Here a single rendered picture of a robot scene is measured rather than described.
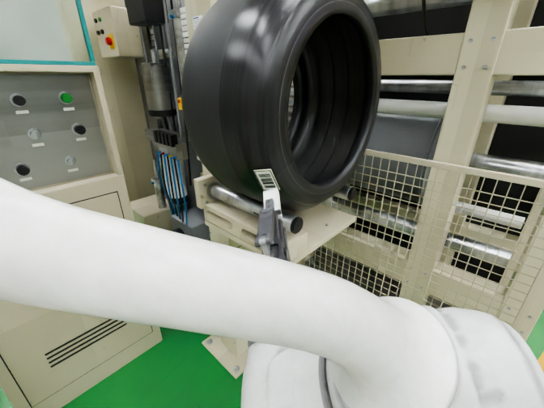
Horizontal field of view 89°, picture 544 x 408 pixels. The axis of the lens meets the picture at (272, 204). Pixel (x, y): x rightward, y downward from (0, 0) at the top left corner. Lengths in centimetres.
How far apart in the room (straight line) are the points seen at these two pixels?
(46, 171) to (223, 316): 106
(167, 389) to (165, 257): 137
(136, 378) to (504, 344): 147
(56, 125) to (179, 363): 112
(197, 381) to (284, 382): 118
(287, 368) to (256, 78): 45
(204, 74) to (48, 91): 64
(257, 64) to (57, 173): 84
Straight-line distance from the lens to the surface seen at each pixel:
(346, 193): 90
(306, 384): 33
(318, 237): 84
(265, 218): 47
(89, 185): 118
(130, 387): 159
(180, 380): 153
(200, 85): 64
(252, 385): 36
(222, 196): 86
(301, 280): 18
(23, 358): 143
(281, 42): 57
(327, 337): 19
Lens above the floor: 124
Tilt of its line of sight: 25 degrees down
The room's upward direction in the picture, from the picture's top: straight up
